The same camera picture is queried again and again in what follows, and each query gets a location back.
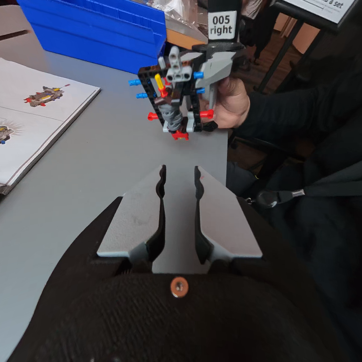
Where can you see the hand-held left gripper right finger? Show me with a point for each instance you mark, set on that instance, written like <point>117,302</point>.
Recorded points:
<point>229,226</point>

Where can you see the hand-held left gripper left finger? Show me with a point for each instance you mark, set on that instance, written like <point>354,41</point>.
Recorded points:
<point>133,226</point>

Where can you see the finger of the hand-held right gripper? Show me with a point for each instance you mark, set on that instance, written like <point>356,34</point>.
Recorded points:
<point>217,66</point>
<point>198,59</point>

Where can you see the black frame lego model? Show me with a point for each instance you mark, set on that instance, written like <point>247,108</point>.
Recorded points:
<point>148,93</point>

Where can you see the person's right forearm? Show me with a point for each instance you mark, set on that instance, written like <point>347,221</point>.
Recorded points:
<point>282,110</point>

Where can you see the lego instruction booklet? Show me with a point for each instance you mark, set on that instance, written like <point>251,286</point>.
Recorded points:
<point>56,113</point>

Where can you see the person's right hand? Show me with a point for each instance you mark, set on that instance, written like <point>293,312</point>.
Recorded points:
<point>234,104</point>

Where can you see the wooden edged side table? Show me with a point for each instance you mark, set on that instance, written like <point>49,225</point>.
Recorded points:
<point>181,35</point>

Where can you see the black badge reel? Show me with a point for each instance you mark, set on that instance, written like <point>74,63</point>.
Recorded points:
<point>267,199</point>

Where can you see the clear plastic bag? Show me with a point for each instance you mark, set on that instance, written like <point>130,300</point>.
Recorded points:
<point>181,14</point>

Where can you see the black chair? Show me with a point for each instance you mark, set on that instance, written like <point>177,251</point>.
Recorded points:
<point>254,141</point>

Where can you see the person's torso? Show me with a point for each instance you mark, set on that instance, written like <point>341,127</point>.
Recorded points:
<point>311,254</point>

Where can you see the white sign on black stand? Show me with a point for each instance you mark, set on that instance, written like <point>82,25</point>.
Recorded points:
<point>311,7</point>

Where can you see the blue plastic bin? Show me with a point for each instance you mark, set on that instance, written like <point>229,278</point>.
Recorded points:
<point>99,34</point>

